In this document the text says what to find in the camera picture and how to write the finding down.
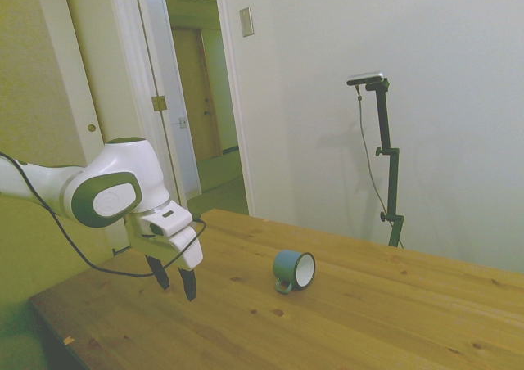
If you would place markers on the grey exterior camera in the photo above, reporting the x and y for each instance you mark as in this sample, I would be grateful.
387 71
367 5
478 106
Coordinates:
366 78

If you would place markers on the metal door strike plate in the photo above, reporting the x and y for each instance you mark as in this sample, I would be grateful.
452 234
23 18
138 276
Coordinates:
182 122

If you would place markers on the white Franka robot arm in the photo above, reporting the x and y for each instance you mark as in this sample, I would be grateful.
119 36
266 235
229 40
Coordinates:
123 165

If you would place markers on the teal enamel mug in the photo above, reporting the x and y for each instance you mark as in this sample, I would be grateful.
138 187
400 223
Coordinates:
286 265

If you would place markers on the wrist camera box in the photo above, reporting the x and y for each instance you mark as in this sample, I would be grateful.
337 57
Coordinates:
168 222

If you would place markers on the black camera stand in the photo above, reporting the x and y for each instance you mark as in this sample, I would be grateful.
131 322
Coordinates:
393 173

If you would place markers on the wall switch plate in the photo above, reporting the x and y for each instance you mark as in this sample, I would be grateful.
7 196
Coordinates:
246 22

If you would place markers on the brown wooden door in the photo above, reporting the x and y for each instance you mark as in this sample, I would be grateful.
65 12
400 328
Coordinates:
192 100

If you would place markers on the brass door hinge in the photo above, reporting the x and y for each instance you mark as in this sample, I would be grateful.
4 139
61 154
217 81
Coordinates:
159 103

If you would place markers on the white open door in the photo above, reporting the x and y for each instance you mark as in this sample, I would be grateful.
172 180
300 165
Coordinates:
102 71

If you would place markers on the white door frame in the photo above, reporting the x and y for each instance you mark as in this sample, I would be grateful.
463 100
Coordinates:
234 100

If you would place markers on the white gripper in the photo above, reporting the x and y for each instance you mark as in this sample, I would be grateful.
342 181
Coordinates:
188 251

